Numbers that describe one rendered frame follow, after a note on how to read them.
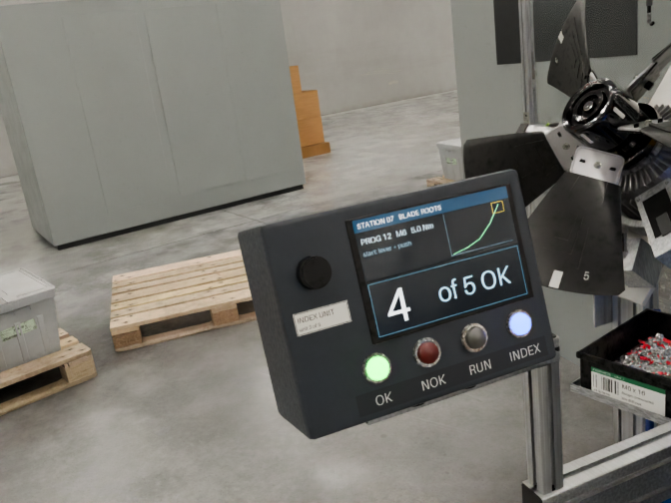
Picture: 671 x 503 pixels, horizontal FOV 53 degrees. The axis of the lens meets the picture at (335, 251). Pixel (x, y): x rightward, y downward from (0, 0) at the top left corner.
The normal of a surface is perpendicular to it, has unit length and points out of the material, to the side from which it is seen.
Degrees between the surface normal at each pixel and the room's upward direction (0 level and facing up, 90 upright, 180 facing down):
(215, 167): 90
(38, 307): 95
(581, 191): 52
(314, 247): 75
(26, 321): 95
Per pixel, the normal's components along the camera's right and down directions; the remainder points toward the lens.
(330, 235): 0.33, -0.03
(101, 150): 0.55, 0.18
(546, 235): -0.39, -0.34
